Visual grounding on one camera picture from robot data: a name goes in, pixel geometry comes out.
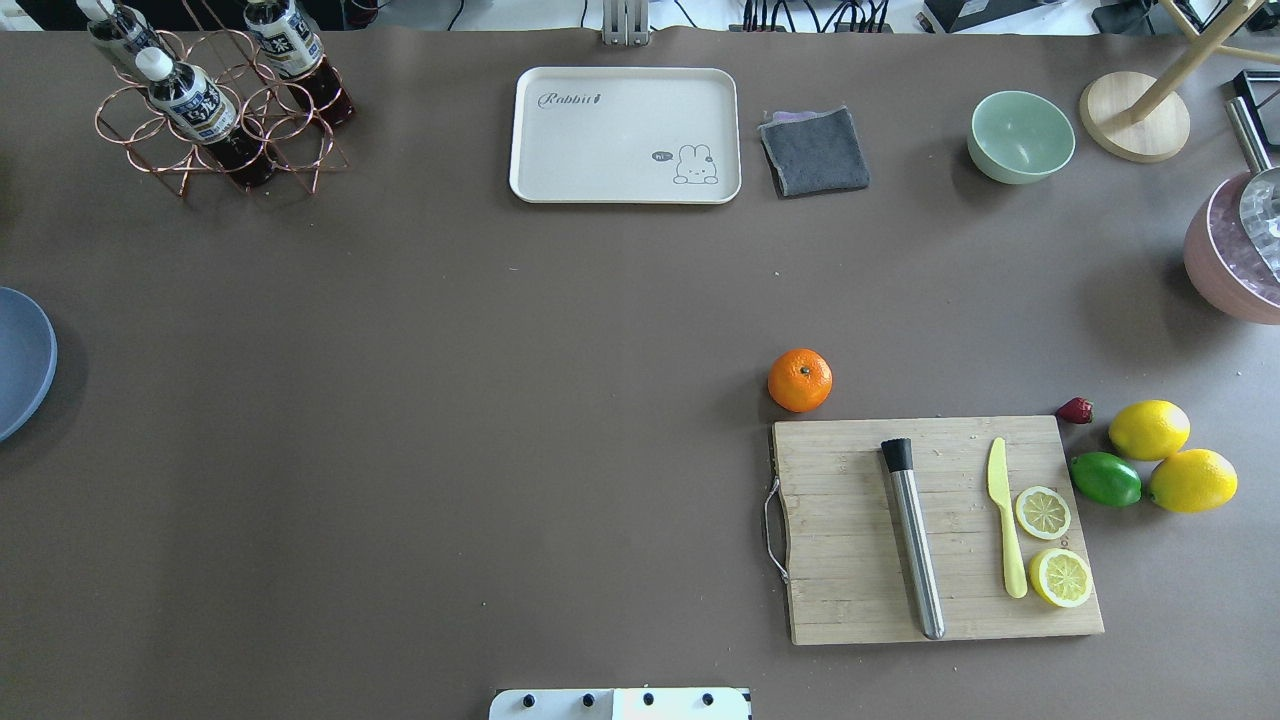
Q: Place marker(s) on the upper whole yellow lemon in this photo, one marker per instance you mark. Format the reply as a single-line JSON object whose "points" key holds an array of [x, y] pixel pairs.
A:
{"points": [[1150, 430]]}

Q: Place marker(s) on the pink bowl of ice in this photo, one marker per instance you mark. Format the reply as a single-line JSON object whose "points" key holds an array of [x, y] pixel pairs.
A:
{"points": [[1222, 263]]}

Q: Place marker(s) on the copper wire bottle rack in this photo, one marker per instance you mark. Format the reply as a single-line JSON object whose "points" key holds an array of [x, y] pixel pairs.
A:
{"points": [[241, 104]]}

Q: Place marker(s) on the yellow plastic knife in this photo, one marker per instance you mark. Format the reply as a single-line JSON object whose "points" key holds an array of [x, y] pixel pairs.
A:
{"points": [[998, 488]]}

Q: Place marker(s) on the cream rabbit tray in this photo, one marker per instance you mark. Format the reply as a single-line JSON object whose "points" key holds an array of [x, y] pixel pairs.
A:
{"points": [[625, 135]]}

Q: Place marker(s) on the steel muddler black tip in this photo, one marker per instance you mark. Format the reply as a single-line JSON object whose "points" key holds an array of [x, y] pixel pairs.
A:
{"points": [[898, 457]]}

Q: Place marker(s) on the small red strawberry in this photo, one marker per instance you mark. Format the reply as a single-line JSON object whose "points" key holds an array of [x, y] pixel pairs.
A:
{"points": [[1077, 411]]}

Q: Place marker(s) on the lower lemon half slice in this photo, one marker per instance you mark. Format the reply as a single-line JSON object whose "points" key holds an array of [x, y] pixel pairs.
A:
{"points": [[1061, 577]]}

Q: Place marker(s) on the upper lemon half slice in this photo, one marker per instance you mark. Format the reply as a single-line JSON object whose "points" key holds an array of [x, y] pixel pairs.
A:
{"points": [[1043, 513]]}

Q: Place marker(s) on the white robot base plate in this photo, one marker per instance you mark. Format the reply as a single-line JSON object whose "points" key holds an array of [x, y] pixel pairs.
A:
{"points": [[623, 703]]}

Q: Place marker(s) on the bamboo cutting board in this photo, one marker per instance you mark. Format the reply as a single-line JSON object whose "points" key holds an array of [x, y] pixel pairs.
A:
{"points": [[848, 578]]}

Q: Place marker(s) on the mint green bowl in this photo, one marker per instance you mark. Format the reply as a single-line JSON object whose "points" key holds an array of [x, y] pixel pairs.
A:
{"points": [[1019, 138]]}

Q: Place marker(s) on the right rear tea bottle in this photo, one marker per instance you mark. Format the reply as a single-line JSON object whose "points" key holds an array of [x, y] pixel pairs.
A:
{"points": [[295, 53]]}

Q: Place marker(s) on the tea bottle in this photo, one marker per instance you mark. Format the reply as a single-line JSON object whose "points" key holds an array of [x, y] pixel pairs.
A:
{"points": [[201, 112], [120, 33], [295, 53]]}

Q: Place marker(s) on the left rear tea bottle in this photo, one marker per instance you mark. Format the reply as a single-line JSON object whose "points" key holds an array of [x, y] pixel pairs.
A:
{"points": [[120, 33]]}

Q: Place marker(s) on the green lime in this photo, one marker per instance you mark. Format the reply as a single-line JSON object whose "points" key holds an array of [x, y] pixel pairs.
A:
{"points": [[1106, 478]]}

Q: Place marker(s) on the orange mandarin fruit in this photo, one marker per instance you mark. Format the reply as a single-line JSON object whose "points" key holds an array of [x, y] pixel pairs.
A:
{"points": [[800, 380]]}

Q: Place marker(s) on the whole yellow lemon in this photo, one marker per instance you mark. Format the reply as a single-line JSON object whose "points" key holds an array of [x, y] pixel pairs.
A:
{"points": [[1194, 480], [1150, 430]]}

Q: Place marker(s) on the blue plate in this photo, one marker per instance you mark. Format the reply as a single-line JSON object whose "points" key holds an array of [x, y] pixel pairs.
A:
{"points": [[29, 356]]}

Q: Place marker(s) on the lemon half slice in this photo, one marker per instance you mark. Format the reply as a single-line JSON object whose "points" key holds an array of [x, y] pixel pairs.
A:
{"points": [[1061, 577], [1043, 513]]}

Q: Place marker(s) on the front tea bottle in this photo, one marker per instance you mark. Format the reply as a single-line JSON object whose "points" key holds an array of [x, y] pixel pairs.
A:
{"points": [[201, 112]]}

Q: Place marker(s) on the folded grey cloth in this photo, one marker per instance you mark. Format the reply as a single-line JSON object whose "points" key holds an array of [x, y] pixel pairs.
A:
{"points": [[814, 152]]}

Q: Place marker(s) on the lower whole yellow lemon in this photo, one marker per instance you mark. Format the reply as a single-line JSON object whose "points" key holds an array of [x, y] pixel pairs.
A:
{"points": [[1194, 480]]}

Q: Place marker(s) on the wooden cup stand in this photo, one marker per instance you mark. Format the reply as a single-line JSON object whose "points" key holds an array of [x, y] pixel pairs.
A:
{"points": [[1141, 118]]}

